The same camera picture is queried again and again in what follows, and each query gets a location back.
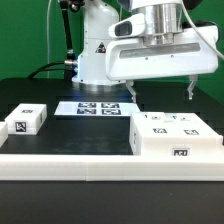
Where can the small white box part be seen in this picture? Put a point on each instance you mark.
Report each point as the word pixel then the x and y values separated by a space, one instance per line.
pixel 26 119

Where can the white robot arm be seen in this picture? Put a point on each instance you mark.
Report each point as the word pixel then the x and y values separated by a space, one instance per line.
pixel 151 43

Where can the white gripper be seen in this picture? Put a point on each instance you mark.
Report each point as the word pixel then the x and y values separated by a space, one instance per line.
pixel 129 59

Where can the white block at left edge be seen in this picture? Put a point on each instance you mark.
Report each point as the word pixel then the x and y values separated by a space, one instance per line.
pixel 3 133

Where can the white cabinet door panel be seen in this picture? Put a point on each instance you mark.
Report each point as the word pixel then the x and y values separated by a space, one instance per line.
pixel 148 124
pixel 188 125

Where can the white cabinet body box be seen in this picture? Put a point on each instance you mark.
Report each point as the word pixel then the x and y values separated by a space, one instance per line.
pixel 167 145

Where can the white marker base sheet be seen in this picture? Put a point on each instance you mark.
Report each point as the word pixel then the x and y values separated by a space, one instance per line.
pixel 105 109

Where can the white L-shaped frame fence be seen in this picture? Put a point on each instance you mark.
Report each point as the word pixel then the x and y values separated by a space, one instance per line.
pixel 25 167

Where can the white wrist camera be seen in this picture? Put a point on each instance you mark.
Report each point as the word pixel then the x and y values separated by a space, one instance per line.
pixel 127 28

